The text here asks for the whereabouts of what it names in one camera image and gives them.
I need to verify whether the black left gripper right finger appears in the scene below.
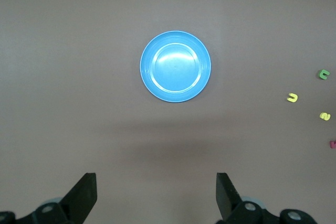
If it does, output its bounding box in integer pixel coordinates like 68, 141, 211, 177
216, 173, 320, 224

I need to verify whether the blue plastic plate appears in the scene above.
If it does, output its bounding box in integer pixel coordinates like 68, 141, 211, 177
139, 30, 212, 103

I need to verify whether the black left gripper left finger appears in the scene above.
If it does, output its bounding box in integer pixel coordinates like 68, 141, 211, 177
0, 173, 98, 224

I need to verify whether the brown table cover mat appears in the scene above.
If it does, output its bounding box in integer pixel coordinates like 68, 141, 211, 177
0, 0, 336, 224

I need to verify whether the green foam letter U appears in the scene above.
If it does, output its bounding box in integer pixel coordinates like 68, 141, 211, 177
317, 69, 331, 80

